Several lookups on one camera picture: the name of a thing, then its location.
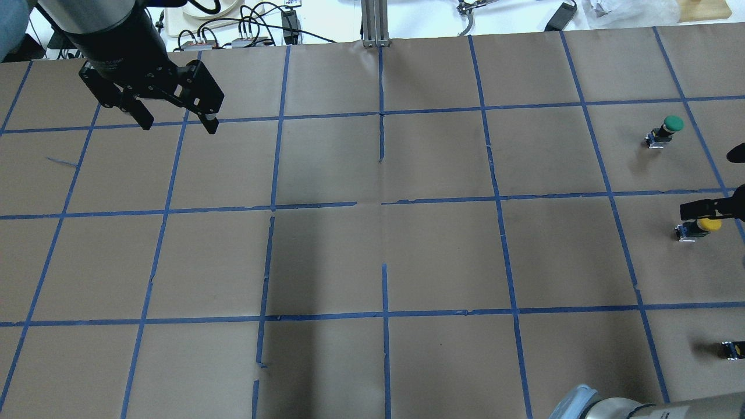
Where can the yellow push button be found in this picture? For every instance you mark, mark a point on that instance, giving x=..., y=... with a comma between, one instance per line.
x=692, y=230

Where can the green push button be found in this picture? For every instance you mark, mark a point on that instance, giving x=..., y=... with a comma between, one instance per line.
x=661, y=136

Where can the wooden board stand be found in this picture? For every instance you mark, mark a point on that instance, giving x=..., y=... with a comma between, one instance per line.
x=703, y=10

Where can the beige tray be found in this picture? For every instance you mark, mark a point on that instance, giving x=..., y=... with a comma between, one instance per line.
x=190, y=18

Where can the clear plastic bag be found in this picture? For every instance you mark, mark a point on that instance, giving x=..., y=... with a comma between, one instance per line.
x=622, y=14

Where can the black power adapter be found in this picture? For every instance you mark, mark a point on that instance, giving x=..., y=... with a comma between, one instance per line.
x=561, y=18

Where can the aluminium frame post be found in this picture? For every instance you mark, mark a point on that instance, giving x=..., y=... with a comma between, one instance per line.
x=374, y=24

